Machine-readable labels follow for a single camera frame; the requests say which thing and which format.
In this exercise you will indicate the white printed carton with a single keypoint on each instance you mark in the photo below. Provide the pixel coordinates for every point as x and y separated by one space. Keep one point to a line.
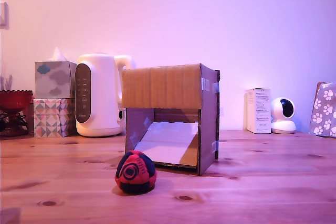
261 111

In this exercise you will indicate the red glass pedestal bowl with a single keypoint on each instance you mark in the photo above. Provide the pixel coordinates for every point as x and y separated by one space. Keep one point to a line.
14 100

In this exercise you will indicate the geometric print tissue box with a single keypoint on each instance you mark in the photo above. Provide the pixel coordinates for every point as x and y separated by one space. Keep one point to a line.
50 119

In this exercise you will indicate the cardboard dice tower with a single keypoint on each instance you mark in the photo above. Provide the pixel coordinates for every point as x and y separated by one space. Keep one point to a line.
162 87

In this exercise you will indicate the small white round camera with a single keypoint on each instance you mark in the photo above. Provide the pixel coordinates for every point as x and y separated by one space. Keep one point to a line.
283 127

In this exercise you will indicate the red and black footbag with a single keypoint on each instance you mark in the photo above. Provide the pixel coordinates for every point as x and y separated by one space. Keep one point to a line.
135 174

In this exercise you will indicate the white tissue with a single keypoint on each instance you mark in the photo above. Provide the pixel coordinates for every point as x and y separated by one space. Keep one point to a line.
57 55

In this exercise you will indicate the cloud print tissue box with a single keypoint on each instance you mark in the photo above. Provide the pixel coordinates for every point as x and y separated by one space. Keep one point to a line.
52 79

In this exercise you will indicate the white electric kettle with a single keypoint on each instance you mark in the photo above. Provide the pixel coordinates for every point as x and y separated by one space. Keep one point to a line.
105 90

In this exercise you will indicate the paw print bag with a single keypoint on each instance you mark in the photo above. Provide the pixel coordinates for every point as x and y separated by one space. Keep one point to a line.
324 111

